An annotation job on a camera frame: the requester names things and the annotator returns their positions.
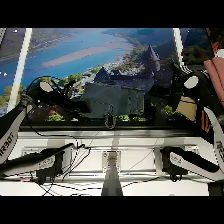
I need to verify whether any black garment with orange stripes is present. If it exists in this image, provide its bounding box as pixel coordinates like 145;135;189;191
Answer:
199;108;214;136

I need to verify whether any grey clothes hanger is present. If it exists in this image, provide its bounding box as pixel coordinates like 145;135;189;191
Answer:
104;104;117;130

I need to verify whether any silver frame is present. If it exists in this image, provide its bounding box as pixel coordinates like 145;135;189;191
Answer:
0;127;224;197

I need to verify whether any dark green garment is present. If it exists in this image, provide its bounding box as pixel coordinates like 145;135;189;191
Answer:
80;82;147;119

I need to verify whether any tan garment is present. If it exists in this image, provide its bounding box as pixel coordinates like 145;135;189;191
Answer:
175;95;199;122

